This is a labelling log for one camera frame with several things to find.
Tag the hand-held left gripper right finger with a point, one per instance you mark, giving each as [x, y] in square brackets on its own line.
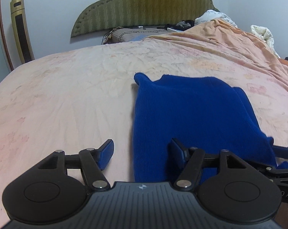
[176, 153]

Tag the cream white quilt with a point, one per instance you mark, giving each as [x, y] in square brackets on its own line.
[263, 33]

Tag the dark clothes pile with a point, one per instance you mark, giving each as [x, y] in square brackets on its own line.
[182, 24]

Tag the orange blanket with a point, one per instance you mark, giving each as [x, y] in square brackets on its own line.
[230, 40]

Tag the brown striped pillow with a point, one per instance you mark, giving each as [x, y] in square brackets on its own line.
[128, 35]

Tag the pink floral bed sheet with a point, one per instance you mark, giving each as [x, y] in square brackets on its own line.
[62, 95]

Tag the blue knit sweater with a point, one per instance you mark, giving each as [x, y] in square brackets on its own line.
[182, 112]

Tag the olive green padded headboard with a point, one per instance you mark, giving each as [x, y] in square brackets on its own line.
[144, 4]

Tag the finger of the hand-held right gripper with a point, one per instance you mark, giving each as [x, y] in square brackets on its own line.
[286, 151]
[275, 170]

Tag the gold tower air conditioner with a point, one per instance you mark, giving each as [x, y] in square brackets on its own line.
[22, 31]

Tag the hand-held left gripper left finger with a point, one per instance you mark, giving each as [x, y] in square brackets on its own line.
[105, 153]

